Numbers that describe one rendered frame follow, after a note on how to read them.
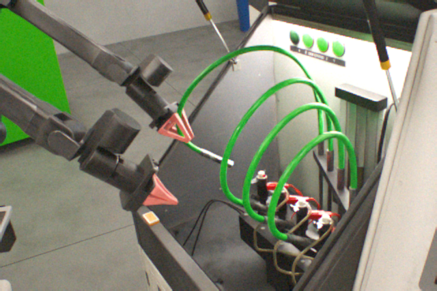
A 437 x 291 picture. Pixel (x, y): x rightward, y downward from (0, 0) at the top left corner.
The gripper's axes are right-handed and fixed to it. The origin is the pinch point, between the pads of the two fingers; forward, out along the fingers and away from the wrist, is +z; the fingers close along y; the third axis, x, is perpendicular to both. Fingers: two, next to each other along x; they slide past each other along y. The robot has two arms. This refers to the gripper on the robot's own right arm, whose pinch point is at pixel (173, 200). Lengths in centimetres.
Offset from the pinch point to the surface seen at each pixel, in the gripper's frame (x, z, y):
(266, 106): 54, 36, 23
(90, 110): 391, 66, -103
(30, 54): 336, -15, -71
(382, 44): -12.8, 7.1, 46.4
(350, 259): -16.4, 30.9, 12.0
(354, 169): -3.8, 28.1, 26.2
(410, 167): -20.5, 22.5, 32.9
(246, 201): -1.5, 13.0, 7.6
